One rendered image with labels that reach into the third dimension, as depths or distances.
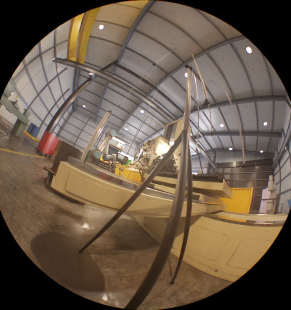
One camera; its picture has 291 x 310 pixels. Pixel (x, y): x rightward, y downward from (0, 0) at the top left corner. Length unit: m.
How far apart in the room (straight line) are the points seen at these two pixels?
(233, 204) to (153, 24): 9.34
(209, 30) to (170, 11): 2.30
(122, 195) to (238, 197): 3.30
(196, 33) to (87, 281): 8.00
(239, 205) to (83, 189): 3.45
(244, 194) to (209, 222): 2.46
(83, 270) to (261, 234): 1.34
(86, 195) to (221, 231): 1.08
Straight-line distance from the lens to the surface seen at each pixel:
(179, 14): 7.37
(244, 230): 1.08
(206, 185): 0.92
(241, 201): 3.42
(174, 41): 7.47
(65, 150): 1.67
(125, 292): 0.83
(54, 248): 0.93
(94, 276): 0.84
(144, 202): 0.43
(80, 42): 7.55
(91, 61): 11.74
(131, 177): 4.82
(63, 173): 0.37
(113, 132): 1.53
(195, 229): 1.16
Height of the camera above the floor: 0.75
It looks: 17 degrees up
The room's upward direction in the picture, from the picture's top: 20 degrees clockwise
